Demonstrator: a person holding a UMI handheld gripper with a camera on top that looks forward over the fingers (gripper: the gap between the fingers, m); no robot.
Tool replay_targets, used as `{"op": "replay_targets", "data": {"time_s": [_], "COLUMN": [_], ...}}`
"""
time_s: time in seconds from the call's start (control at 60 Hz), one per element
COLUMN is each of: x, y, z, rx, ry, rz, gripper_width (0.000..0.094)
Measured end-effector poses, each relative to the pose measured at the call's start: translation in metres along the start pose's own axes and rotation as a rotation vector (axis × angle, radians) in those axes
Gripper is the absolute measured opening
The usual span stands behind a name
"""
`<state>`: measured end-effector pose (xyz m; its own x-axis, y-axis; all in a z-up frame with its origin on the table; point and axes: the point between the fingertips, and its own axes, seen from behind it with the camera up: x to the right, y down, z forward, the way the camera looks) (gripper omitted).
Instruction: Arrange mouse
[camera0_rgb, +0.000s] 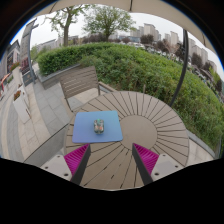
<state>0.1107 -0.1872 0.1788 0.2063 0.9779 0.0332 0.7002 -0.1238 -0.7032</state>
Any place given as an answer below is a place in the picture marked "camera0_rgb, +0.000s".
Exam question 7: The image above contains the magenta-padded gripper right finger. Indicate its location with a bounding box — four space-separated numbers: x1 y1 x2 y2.
131 143 184 186

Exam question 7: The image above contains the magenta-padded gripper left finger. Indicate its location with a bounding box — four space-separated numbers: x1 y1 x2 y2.
41 143 92 186

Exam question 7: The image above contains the transparent green computer mouse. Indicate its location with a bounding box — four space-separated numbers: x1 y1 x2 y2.
93 119 105 135

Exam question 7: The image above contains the blue mouse pad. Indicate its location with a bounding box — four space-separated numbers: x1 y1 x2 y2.
71 110 124 145

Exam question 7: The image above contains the white planter box with flowers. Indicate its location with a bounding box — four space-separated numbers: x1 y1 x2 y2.
12 89 33 125

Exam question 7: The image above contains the brown slatted outdoor chair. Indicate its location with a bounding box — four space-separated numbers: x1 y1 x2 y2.
59 65 102 112

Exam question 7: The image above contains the green hedge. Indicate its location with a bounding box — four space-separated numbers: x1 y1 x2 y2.
36 42 224 152

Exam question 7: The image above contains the dark curved parasol pole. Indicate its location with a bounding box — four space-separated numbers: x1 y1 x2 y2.
168 29 190 108

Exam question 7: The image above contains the dark tall sign pillar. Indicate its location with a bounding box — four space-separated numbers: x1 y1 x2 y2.
19 18 40 87

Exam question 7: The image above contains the sparse-leaved tree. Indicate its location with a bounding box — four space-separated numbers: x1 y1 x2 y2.
43 4 92 47

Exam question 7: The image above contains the full green tree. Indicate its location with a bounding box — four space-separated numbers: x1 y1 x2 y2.
82 4 137 42

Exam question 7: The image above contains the beige parasol canopy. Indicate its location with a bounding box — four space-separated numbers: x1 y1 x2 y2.
33 0 218 54

